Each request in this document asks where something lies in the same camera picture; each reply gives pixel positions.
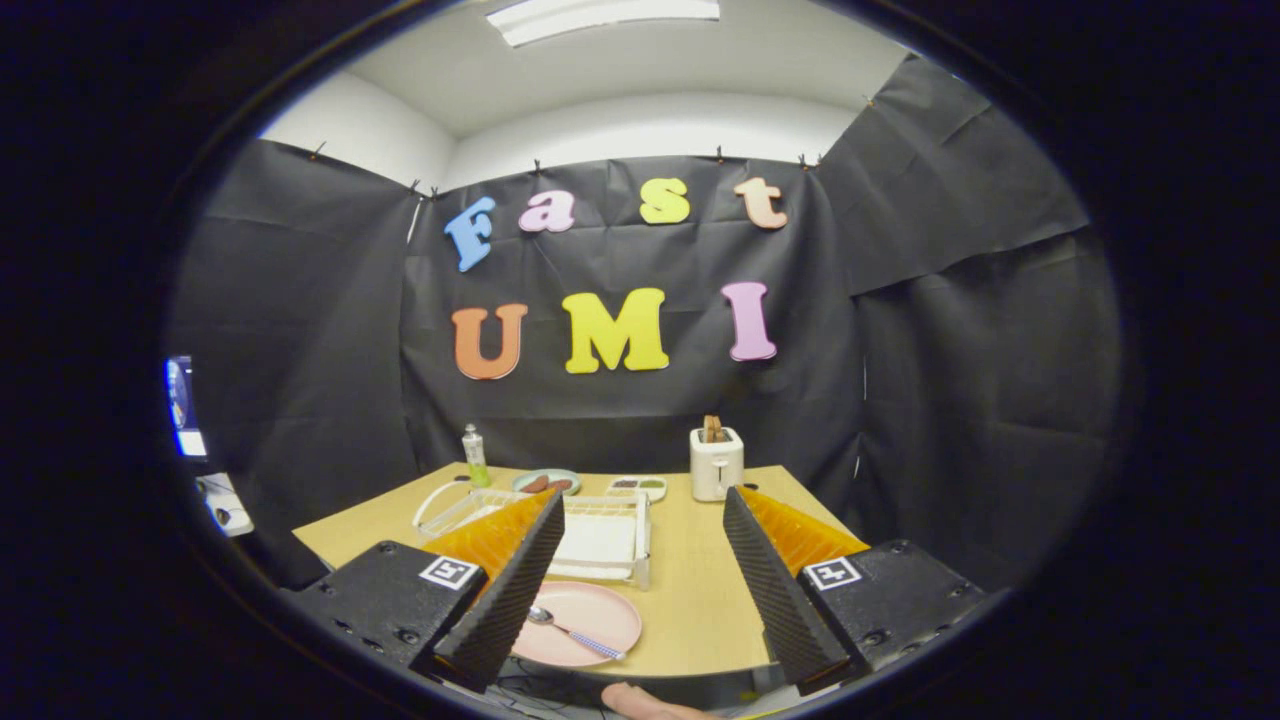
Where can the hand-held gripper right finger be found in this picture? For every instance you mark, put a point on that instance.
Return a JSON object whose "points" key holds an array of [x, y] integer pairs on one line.
{"points": [[770, 590]]}

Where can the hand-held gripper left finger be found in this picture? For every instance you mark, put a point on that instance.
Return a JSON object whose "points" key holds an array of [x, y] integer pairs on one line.
{"points": [[510, 600]]}

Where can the pink plate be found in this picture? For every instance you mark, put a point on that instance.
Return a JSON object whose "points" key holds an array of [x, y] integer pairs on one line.
{"points": [[600, 610]]}

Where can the light green plate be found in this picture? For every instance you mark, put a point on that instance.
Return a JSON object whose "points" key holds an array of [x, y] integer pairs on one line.
{"points": [[519, 482]]}

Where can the white drain tray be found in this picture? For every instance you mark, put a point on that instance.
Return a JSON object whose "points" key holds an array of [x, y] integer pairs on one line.
{"points": [[600, 545]]}

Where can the white toaster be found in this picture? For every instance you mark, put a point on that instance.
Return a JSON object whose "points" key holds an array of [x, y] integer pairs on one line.
{"points": [[715, 470]]}

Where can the clear bottle with green liquid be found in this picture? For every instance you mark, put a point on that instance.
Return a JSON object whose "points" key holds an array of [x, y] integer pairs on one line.
{"points": [[475, 460]]}

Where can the white divided seed tray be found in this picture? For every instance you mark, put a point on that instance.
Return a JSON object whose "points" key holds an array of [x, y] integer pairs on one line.
{"points": [[636, 490]]}

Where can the brown toast slice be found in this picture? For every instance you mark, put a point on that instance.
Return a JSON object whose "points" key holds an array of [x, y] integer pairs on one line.
{"points": [[714, 430]]}

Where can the black backdrop cloth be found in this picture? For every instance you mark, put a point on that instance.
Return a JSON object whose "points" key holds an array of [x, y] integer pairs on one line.
{"points": [[620, 410]]}

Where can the white device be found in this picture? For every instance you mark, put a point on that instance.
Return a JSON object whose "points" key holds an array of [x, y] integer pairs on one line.
{"points": [[225, 505]]}

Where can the computer monitor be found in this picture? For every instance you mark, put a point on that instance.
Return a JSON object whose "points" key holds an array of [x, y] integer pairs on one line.
{"points": [[183, 400]]}

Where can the ceiling light panel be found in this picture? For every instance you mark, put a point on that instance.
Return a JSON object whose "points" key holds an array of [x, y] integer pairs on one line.
{"points": [[600, 15]]}

